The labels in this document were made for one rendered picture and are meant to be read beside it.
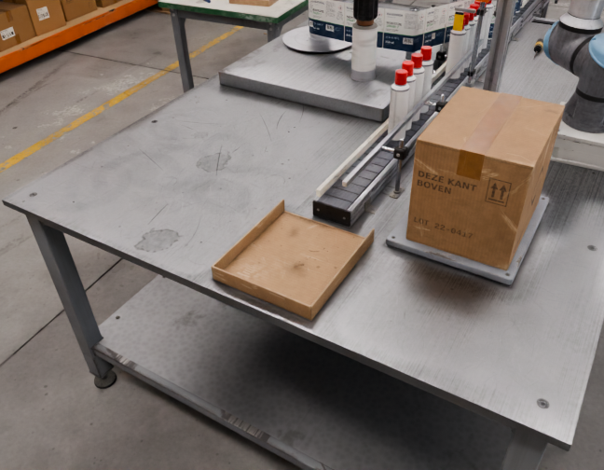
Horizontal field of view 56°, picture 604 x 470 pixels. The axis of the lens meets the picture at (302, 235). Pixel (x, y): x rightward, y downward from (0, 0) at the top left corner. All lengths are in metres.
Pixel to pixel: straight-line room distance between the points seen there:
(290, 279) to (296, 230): 0.18
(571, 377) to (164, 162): 1.22
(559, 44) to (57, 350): 2.05
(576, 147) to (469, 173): 0.61
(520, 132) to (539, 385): 0.51
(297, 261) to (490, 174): 0.47
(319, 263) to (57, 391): 1.30
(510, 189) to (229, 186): 0.77
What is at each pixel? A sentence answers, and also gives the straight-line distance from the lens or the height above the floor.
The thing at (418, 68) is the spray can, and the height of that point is 1.05.
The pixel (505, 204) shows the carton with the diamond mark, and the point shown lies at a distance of 1.24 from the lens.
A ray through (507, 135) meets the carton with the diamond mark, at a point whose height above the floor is 1.12.
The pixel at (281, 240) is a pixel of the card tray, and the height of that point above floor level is 0.83.
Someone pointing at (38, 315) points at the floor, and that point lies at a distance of 2.65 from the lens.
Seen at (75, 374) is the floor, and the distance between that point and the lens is 2.36.
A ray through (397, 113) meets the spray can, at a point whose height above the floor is 0.97.
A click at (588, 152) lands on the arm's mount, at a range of 1.80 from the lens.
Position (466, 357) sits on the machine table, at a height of 0.83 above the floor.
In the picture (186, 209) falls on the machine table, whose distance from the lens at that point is 1.55.
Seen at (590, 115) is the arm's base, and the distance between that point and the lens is 1.80.
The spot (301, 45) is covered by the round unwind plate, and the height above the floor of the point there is 0.89.
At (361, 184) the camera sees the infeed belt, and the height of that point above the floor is 0.88.
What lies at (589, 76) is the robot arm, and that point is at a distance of 1.77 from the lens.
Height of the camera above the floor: 1.71
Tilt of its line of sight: 38 degrees down
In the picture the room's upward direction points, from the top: 2 degrees counter-clockwise
